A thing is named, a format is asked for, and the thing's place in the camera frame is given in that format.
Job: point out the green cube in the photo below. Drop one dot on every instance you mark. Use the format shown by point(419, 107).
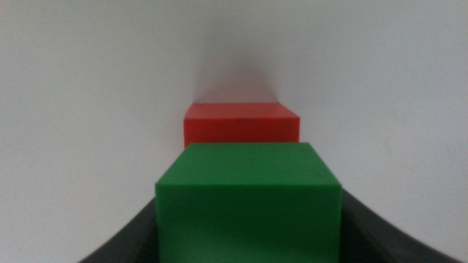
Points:
point(248, 204)

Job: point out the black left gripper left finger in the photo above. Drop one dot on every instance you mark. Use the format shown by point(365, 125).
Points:
point(139, 241)

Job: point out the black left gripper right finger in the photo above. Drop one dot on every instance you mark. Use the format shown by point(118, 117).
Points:
point(369, 241)

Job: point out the red cube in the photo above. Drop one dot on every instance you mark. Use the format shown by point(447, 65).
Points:
point(241, 126)

